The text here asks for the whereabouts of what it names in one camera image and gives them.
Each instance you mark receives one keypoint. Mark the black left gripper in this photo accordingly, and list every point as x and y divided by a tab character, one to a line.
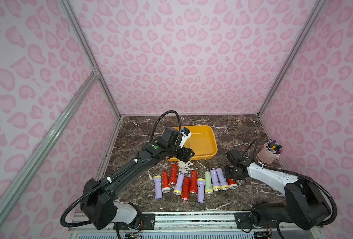
184	153

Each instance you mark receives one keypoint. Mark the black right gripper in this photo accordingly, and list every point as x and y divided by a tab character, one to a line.
233	172

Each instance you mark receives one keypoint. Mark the red flashlight white logo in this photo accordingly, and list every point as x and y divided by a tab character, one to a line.
232	184

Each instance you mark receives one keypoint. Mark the purple flashlight yellow top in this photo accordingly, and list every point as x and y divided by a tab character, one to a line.
200	190

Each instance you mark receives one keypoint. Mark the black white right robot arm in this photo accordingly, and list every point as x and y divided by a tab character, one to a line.
307	205

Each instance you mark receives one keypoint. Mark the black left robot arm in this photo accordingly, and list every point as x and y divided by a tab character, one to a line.
98	199

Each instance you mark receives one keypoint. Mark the yellow plastic storage tray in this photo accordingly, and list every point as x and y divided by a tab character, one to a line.
202	142

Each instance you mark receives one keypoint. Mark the pink pen holder cup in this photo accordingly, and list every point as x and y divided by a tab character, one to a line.
270	152

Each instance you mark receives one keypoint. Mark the red flashlight white head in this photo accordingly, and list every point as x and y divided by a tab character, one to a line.
165	182

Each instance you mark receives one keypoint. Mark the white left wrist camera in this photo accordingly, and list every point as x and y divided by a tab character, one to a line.
185	135

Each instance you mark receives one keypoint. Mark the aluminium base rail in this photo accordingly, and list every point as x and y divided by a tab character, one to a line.
217	225

